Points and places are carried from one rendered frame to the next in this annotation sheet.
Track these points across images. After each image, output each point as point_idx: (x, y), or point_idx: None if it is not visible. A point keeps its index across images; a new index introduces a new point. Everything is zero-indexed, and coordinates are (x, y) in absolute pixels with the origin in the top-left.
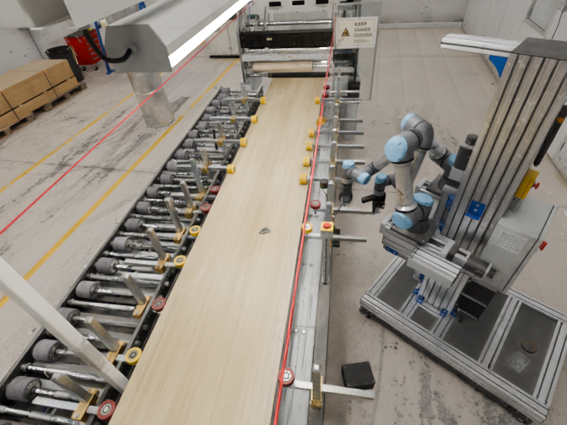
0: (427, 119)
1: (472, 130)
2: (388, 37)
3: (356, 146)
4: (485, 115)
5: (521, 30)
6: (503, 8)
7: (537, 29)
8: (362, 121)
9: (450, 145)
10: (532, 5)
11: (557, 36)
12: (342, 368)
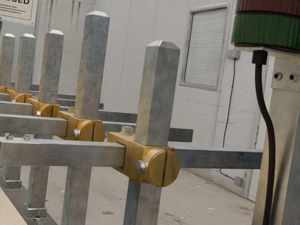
0: (110, 193)
1: (185, 204)
2: None
3: (117, 112)
4: (184, 188)
5: (178, 95)
6: (141, 83)
7: (203, 86)
8: (75, 98)
9: (173, 223)
10: (184, 68)
11: (238, 85)
12: None
